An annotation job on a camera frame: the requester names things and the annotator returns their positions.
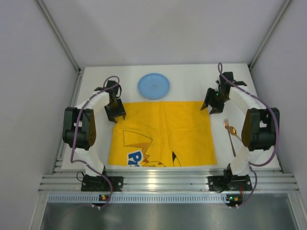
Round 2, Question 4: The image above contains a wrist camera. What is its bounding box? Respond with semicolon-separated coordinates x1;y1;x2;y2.
106;80;122;99
218;72;247;92

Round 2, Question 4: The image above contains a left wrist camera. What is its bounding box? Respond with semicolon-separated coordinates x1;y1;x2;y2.
106;80;122;99

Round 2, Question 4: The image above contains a gold spoon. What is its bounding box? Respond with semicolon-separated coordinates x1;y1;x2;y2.
229;126;242;141

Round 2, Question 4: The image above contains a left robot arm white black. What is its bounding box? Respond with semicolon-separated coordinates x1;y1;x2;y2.
62;86;126;177

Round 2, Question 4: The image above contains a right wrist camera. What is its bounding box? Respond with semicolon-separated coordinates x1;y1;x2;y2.
218;72;247;92

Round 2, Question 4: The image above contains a purple cable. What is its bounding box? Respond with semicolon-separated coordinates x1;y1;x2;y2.
69;76;120;204
217;62;280;207

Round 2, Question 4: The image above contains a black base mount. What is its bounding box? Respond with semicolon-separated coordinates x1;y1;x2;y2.
81;175;124;192
208;175;252;193

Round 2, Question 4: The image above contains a light blue plate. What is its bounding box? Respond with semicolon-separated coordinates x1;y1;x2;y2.
138;73;170;100

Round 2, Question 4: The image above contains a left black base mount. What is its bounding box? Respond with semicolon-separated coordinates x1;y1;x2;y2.
81;175;124;192

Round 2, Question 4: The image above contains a left aluminium corner post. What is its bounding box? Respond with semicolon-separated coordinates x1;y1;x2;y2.
34;0;81;73

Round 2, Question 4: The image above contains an aluminium rail frame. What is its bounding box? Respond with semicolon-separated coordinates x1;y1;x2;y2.
38;168;299;193

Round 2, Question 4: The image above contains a slotted cable duct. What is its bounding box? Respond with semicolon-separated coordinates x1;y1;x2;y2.
47;194;245;203

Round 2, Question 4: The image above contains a rose gold fork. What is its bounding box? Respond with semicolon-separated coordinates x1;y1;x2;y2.
224;119;236;157

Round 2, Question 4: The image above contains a right aluminium corner post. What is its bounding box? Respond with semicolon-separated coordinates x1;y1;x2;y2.
248;0;293;70

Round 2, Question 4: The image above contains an aluminium corner post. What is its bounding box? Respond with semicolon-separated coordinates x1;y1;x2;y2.
34;0;81;73
248;0;293;70

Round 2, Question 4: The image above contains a yellow cartoon placemat cloth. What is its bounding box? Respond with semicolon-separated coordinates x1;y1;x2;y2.
108;101;217;167

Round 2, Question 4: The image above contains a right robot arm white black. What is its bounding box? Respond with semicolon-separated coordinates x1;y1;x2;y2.
201;83;280;176

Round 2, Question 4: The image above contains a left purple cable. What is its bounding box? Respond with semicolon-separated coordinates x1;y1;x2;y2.
69;76;120;204

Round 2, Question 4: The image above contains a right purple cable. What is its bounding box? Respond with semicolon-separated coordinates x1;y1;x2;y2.
217;62;280;207

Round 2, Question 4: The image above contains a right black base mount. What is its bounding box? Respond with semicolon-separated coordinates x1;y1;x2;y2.
208;175;252;193

